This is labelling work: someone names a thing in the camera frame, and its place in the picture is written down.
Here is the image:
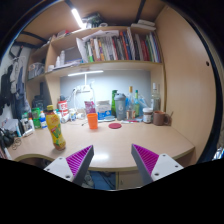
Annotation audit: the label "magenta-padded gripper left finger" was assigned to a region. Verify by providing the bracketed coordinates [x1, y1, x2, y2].
[43, 144, 95, 187]

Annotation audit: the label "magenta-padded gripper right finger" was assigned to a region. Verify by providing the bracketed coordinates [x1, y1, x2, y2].
[130, 143, 184, 186]

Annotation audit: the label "yellow-capped orange drink bottle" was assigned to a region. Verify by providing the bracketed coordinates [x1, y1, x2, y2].
[45, 104, 67, 151]

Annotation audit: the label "orange plastic cup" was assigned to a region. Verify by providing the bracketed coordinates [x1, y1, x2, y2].
[86, 112, 99, 130]

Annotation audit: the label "brown mug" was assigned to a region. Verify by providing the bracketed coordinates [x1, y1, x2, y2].
[152, 110, 170, 127]

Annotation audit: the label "white-lidded brown jar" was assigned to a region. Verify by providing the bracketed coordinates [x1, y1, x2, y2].
[142, 107, 154, 125]

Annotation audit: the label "flat round red coaster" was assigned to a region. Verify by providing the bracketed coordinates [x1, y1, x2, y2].
[108, 122, 123, 130]

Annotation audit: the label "white bottle with blue label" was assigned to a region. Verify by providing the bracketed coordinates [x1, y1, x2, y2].
[39, 111, 48, 129]

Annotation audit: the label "magenta snack pouch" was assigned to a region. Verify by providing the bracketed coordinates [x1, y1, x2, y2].
[84, 100, 97, 116]

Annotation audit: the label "red and white can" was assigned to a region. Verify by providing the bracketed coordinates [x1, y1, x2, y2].
[57, 100, 70, 117]

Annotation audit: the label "green-capped slim bottle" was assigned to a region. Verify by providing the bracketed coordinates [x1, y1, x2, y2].
[133, 89, 141, 118]

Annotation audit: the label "white and blue carton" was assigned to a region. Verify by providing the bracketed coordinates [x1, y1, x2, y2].
[95, 100, 112, 121]

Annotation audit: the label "gold-capped clear glass bottle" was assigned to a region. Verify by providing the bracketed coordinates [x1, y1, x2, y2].
[126, 86, 136, 120]

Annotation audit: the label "grey shaker bottle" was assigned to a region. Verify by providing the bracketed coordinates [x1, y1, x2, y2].
[114, 93, 127, 121]

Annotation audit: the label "tall clear glass bottle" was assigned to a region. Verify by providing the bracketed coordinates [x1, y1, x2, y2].
[150, 82, 162, 113]

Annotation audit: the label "green plastic container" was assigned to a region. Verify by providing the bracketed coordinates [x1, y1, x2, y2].
[31, 107, 42, 129]

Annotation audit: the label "dark green bottle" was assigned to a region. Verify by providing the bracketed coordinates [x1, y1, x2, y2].
[111, 89, 118, 117]

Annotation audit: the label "white bar desk lamp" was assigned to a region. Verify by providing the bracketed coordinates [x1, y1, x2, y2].
[67, 69, 105, 93]

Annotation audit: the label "dark hanging clothes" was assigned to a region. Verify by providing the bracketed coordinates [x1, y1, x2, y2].
[0, 49, 28, 118]

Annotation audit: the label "white tube light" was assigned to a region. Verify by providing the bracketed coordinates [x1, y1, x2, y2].
[70, 8, 86, 30]

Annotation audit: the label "white wall power outlet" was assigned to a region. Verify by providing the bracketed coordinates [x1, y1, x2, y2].
[74, 84, 92, 94]

